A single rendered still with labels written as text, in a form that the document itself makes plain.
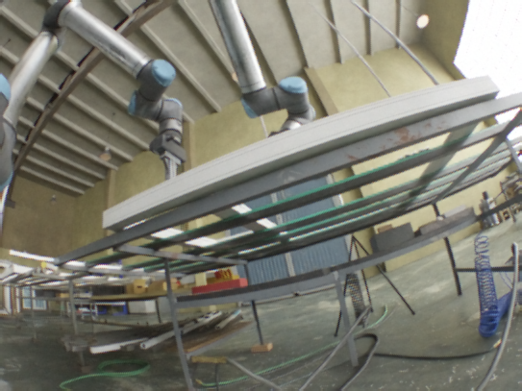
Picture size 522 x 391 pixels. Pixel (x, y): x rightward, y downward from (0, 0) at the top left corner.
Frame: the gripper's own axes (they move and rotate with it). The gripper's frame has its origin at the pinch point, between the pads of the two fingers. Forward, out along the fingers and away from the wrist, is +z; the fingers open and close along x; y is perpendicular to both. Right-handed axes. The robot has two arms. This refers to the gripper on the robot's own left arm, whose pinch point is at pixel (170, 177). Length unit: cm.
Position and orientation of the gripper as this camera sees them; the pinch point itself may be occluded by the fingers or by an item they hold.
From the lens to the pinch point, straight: 76.4
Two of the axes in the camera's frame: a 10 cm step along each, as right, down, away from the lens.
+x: 3.4, 3.0, 8.9
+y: 9.2, -3.1, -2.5
